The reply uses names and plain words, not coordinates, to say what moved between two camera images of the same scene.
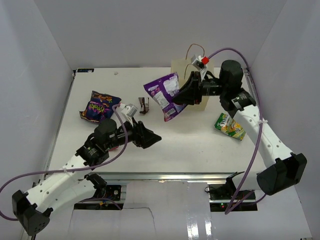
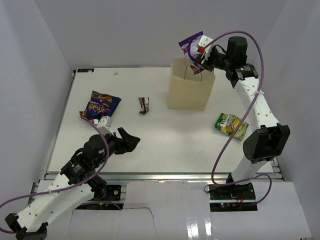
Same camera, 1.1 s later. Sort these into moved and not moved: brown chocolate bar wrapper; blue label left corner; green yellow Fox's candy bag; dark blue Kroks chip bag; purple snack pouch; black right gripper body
Moved: purple snack pouch; black right gripper body
Not moved: blue label left corner; green yellow Fox's candy bag; brown chocolate bar wrapper; dark blue Kroks chip bag
